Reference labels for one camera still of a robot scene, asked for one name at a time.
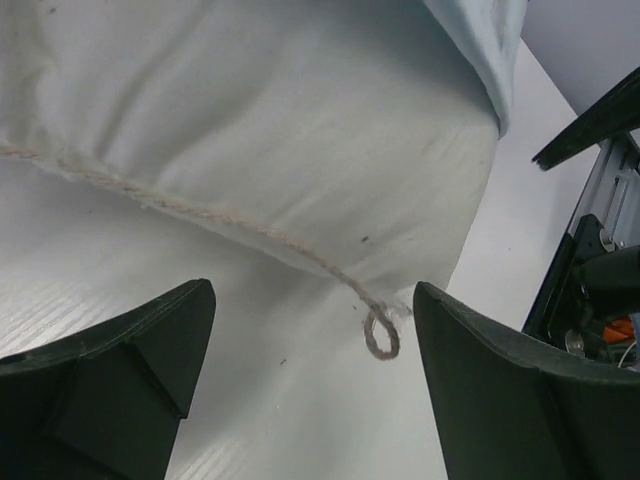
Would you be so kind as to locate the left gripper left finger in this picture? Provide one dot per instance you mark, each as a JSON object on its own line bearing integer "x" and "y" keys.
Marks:
{"x": 107, "y": 401}

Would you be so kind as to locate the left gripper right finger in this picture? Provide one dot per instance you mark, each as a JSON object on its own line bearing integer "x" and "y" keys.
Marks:
{"x": 508, "y": 406}

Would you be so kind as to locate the white pillow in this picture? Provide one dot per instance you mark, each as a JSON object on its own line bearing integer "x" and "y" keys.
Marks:
{"x": 350, "y": 139}

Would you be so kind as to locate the light blue pillowcase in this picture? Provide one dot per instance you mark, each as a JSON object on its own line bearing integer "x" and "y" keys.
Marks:
{"x": 487, "y": 33}

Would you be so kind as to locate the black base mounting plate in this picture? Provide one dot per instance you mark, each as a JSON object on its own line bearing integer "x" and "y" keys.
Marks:
{"x": 588, "y": 303}

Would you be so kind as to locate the aluminium frame rail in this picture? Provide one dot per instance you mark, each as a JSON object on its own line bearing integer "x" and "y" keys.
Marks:
{"x": 611, "y": 193}

